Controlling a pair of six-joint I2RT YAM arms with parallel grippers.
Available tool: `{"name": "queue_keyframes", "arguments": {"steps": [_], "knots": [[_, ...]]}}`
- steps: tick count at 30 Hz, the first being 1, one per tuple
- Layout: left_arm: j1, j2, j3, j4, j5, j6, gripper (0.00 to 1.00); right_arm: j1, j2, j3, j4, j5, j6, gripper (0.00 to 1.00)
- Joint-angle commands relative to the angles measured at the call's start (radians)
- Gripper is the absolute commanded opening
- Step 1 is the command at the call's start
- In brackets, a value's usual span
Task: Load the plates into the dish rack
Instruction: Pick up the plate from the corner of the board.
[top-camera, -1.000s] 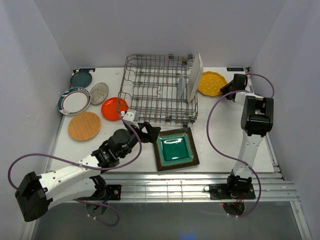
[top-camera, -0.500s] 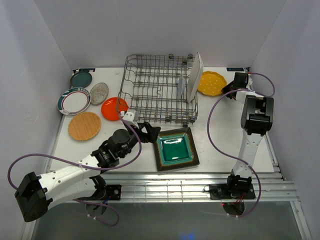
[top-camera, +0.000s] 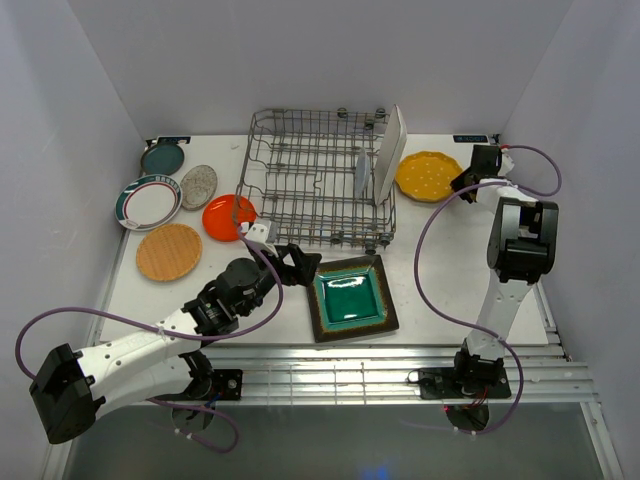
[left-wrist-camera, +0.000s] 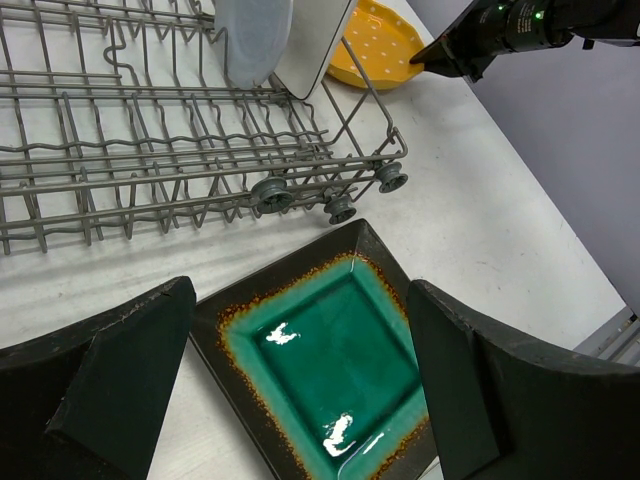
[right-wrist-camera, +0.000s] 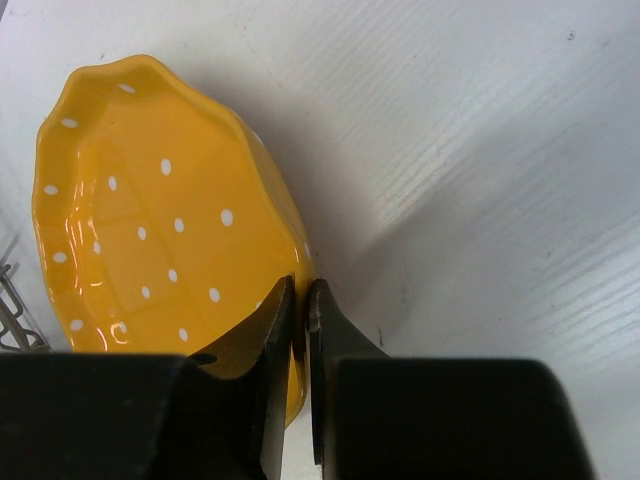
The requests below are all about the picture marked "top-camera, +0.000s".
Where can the dark teal round plate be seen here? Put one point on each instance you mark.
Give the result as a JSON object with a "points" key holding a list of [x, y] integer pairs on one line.
{"points": [[162, 158]]}

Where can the green square glazed plate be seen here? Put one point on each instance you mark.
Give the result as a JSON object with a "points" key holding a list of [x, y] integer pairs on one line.
{"points": [[351, 298]]}

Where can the speckled beige oval plate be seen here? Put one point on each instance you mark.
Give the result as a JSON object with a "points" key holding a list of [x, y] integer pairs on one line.
{"points": [[198, 187]]}

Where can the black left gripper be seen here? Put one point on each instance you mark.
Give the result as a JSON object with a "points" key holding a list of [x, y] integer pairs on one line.
{"points": [[305, 265]]}

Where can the white rectangular plate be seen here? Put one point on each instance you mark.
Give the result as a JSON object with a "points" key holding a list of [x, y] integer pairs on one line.
{"points": [[389, 155]]}

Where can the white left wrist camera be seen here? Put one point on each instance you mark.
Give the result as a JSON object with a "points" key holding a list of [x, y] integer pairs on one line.
{"points": [[262, 232]]}

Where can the white plate striped rim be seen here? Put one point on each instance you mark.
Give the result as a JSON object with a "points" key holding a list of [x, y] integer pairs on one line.
{"points": [[148, 202]]}

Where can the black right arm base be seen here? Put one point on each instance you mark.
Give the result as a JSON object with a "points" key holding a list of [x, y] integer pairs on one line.
{"points": [[440, 383]]}

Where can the yellow polka dot plate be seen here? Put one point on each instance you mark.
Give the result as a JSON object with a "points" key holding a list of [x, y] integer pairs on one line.
{"points": [[426, 176]]}

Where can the black label back left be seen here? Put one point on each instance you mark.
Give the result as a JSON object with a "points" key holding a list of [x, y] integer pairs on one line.
{"points": [[179, 140]]}

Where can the woven bamboo round plate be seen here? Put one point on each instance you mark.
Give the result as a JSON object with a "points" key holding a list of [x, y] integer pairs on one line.
{"points": [[169, 252]]}

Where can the black xdof label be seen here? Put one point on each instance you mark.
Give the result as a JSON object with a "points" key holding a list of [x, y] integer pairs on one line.
{"points": [[470, 139]]}

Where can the grey wire dish rack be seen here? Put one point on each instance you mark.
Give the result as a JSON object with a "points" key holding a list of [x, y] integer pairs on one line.
{"points": [[298, 172]]}

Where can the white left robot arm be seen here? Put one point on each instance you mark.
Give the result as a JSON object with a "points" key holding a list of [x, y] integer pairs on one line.
{"points": [[74, 388]]}

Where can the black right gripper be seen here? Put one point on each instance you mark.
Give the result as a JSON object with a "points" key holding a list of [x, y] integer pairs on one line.
{"points": [[457, 183]]}

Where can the orange round plate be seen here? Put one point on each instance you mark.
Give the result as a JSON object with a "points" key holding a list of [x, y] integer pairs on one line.
{"points": [[222, 216]]}

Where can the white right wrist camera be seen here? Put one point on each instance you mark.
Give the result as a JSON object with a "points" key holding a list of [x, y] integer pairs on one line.
{"points": [[507, 163]]}

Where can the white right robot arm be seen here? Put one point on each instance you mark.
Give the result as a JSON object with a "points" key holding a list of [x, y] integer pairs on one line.
{"points": [[521, 249]]}

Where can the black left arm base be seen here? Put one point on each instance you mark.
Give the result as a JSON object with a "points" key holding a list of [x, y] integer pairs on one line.
{"points": [[217, 384]]}

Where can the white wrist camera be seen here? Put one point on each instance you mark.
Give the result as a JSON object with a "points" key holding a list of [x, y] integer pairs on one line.
{"points": [[507, 163], [262, 232]]}

